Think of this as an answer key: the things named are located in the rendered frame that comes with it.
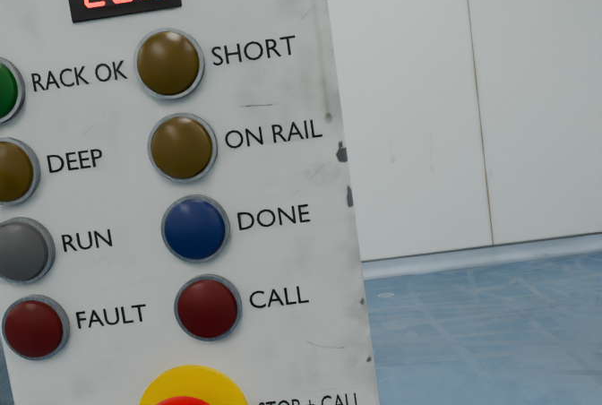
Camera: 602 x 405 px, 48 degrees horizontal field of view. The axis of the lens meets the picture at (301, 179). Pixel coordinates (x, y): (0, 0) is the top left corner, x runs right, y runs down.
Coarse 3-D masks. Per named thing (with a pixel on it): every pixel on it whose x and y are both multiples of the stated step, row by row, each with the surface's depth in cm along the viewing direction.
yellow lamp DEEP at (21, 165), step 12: (0, 144) 29; (12, 144) 29; (0, 156) 29; (12, 156) 29; (24, 156) 29; (0, 168) 29; (12, 168) 29; (24, 168) 29; (0, 180) 29; (12, 180) 29; (24, 180) 29; (0, 192) 29; (12, 192) 29; (24, 192) 29
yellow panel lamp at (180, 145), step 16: (160, 128) 28; (176, 128) 28; (192, 128) 28; (160, 144) 28; (176, 144) 28; (192, 144) 28; (208, 144) 28; (160, 160) 29; (176, 160) 28; (192, 160) 28; (208, 160) 29; (176, 176) 29; (192, 176) 29
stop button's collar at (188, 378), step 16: (176, 368) 30; (192, 368) 30; (208, 368) 30; (160, 384) 30; (176, 384) 30; (192, 384) 30; (208, 384) 30; (224, 384) 30; (144, 400) 30; (160, 400) 30; (208, 400) 30; (224, 400) 30; (240, 400) 30; (336, 400) 30
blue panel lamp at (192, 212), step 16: (176, 208) 29; (192, 208) 29; (208, 208) 29; (176, 224) 29; (192, 224) 29; (208, 224) 29; (224, 224) 29; (176, 240) 29; (192, 240) 29; (208, 240) 29; (192, 256) 29; (208, 256) 29
